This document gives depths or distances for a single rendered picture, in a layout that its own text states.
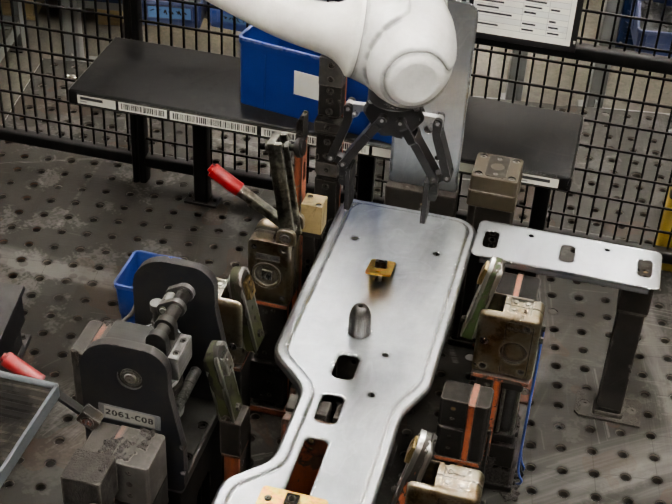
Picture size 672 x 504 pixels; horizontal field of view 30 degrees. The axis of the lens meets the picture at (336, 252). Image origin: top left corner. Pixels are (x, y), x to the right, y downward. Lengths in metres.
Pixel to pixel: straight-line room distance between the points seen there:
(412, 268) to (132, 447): 0.59
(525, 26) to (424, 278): 0.56
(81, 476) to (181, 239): 1.07
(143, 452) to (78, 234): 1.04
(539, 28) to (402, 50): 0.84
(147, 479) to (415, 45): 0.58
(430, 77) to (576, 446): 0.86
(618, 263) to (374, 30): 0.70
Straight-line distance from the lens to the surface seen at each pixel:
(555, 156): 2.16
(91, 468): 1.46
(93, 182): 2.64
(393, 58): 1.41
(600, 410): 2.15
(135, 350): 1.47
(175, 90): 2.28
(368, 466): 1.59
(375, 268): 1.86
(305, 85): 2.16
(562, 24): 2.22
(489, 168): 2.05
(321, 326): 1.79
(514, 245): 1.98
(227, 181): 1.84
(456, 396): 1.71
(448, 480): 1.53
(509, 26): 2.24
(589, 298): 2.40
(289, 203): 1.82
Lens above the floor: 2.15
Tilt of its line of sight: 37 degrees down
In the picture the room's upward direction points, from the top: 3 degrees clockwise
